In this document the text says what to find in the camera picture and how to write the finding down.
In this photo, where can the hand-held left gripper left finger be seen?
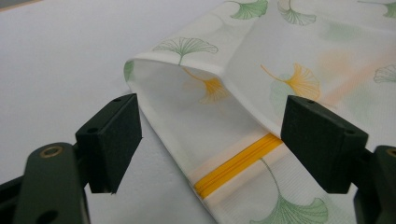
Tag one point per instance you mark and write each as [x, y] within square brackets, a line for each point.
[109, 143]

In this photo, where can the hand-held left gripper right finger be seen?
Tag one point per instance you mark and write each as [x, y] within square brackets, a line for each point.
[320, 143]

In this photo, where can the white leaf-print mesh laundry bag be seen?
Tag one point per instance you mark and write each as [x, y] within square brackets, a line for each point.
[249, 93]

